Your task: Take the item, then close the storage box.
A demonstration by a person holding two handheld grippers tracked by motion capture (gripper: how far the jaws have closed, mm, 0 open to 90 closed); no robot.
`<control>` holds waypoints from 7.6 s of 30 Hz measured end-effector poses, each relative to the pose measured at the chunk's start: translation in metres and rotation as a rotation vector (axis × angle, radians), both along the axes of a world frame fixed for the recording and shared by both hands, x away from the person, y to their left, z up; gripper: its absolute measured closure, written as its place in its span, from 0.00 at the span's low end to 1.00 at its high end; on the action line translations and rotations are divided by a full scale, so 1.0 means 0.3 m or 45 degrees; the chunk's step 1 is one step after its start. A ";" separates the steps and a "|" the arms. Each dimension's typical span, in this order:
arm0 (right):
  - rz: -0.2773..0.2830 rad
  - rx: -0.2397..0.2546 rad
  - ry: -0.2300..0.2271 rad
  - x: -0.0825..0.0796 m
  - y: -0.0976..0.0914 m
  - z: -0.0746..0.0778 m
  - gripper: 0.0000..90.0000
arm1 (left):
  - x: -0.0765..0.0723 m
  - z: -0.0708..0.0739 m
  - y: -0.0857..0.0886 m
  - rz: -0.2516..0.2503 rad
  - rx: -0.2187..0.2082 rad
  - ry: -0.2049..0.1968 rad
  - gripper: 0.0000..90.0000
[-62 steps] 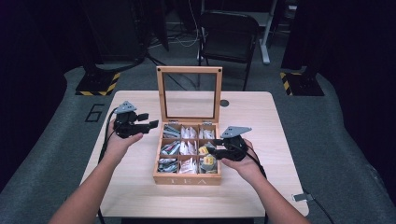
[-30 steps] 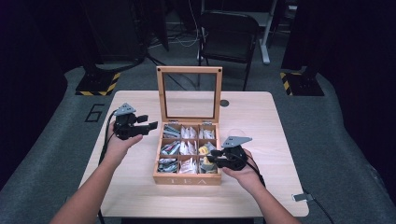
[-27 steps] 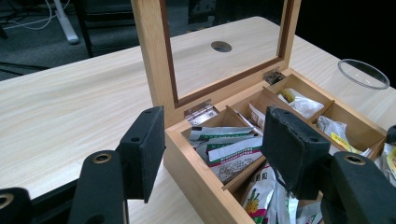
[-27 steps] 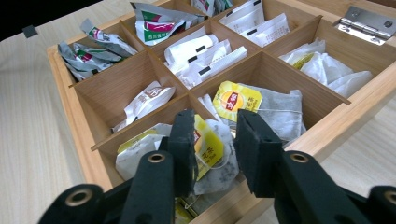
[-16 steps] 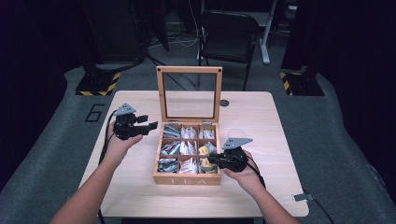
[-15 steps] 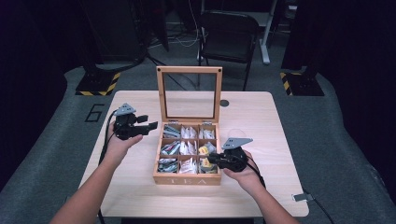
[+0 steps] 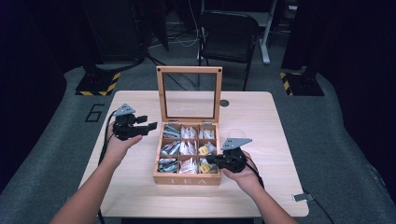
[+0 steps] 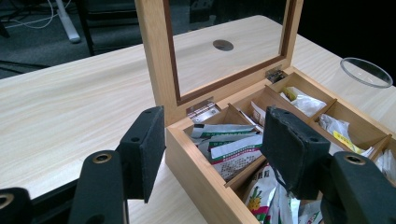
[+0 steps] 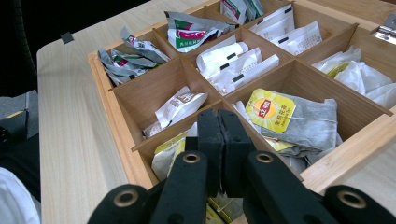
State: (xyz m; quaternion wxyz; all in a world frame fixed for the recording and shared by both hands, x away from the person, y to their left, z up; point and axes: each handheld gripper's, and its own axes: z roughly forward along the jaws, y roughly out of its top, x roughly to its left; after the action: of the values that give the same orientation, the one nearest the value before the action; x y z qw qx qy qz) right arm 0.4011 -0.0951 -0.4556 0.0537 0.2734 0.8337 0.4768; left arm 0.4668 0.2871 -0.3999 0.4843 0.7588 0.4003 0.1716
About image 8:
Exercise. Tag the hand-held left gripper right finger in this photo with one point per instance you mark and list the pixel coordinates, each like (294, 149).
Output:
(292, 152)

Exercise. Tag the wooden box with window lid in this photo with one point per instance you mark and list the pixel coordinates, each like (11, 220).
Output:
(193, 174)

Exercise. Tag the white sachet with red print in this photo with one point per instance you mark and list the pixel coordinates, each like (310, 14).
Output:
(236, 165)

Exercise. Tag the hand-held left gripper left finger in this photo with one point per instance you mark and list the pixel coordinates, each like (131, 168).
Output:
(141, 155)

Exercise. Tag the small white brown sachet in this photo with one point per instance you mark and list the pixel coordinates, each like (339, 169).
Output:
(257, 113)

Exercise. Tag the white packet with yellow label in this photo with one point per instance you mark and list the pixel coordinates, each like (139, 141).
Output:
(337, 127)

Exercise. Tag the sachet with pineapple print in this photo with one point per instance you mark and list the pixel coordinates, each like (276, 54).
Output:
(260, 199)

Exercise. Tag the clear glass bowl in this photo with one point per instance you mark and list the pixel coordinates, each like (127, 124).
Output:
(365, 71)

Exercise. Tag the white stand leg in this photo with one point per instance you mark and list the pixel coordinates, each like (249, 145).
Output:
(67, 23)

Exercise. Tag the white packet with grey stripes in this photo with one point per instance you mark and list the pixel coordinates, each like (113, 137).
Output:
(387, 163)

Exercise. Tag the black stand post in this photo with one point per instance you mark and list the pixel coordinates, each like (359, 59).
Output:
(84, 28)

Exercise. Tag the white green sachet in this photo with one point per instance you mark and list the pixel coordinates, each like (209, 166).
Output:
(224, 129)
(236, 144)

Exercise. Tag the plain white sachet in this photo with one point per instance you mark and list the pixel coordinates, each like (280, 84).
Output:
(288, 210)

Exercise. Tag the crumpled white yellow packet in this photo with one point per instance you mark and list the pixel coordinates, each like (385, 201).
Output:
(306, 102)

